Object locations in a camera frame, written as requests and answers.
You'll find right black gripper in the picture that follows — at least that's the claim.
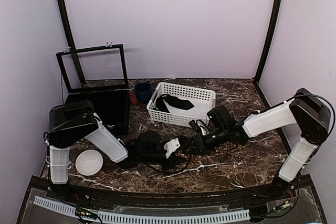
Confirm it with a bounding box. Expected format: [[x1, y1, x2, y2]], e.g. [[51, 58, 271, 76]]
[[184, 126, 228, 155]]

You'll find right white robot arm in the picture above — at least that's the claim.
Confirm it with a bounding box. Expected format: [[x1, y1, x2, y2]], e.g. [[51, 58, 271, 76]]
[[191, 88, 335, 200]]

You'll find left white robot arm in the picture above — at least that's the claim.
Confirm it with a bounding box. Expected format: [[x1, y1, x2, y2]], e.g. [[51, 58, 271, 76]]
[[43, 100, 193, 201]]

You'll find white perforated plastic basket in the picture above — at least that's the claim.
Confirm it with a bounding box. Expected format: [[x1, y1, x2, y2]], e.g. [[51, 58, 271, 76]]
[[146, 82, 216, 127]]

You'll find red round coaster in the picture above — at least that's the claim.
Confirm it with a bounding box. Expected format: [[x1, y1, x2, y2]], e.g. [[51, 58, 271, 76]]
[[130, 91, 143, 107]]

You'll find black tie in basket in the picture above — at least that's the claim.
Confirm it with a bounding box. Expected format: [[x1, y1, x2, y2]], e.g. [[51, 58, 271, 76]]
[[155, 94, 195, 113]]

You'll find dark blue mug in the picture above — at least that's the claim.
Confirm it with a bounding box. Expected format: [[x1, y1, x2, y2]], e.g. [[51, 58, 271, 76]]
[[134, 82, 152, 104]]

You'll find white bowl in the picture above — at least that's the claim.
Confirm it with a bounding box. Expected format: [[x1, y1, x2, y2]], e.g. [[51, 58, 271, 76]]
[[75, 150, 103, 176]]

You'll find black glass-lid display box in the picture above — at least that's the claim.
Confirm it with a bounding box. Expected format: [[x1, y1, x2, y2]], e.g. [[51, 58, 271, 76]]
[[56, 44, 130, 136]]

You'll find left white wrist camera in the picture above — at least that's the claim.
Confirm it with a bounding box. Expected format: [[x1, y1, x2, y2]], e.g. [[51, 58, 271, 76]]
[[163, 138, 181, 158]]

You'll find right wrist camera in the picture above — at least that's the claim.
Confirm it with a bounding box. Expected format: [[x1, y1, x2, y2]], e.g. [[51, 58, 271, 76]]
[[189, 119, 210, 136]]

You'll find right black frame post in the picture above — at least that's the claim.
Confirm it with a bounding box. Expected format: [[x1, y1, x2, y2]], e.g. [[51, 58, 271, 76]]
[[251, 0, 286, 84]]

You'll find black frame post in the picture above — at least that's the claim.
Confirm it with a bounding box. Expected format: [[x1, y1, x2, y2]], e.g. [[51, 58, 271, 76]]
[[57, 0, 86, 85], [251, 0, 286, 84]]

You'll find black curved front rail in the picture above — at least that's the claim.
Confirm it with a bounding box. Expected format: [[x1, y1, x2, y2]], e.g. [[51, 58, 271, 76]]
[[49, 167, 300, 210]]

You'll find white slotted cable duct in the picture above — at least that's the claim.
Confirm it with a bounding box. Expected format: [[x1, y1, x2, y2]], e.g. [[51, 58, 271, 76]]
[[33, 196, 250, 223]]

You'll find left black frame post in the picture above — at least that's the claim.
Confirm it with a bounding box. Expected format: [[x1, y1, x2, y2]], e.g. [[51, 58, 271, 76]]
[[57, 0, 86, 85]]

